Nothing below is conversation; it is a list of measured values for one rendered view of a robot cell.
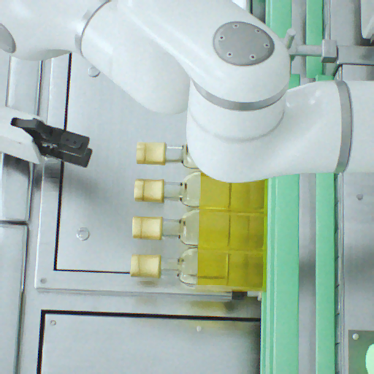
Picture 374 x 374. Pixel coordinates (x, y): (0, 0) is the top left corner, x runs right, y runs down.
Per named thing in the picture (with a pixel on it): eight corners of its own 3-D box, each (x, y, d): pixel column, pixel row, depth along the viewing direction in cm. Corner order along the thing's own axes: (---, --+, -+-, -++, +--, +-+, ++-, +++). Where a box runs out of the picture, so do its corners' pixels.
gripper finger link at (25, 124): (3, 128, 144) (36, 143, 146) (17, 119, 137) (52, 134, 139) (6, 122, 144) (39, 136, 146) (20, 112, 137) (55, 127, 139)
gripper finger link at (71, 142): (41, 145, 142) (84, 158, 142) (38, 138, 139) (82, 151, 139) (48, 126, 143) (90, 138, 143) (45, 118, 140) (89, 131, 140)
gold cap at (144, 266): (161, 257, 143) (131, 256, 143) (161, 252, 139) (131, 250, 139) (160, 280, 142) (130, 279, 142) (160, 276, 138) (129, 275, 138)
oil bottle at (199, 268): (318, 258, 144) (177, 252, 144) (325, 250, 139) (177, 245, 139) (318, 295, 143) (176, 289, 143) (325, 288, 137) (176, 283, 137)
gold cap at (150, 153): (166, 146, 147) (137, 145, 147) (166, 139, 144) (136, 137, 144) (164, 169, 146) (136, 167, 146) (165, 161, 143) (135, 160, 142)
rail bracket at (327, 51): (323, 70, 145) (240, 66, 144) (342, 23, 128) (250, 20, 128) (323, 89, 144) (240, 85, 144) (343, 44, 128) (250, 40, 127)
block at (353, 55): (371, 67, 143) (325, 65, 143) (386, 42, 134) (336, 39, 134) (372, 90, 142) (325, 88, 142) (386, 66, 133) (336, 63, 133)
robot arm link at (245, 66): (141, 39, 111) (142, -76, 99) (293, 155, 101) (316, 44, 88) (78, 77, 107) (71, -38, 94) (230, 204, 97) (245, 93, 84)
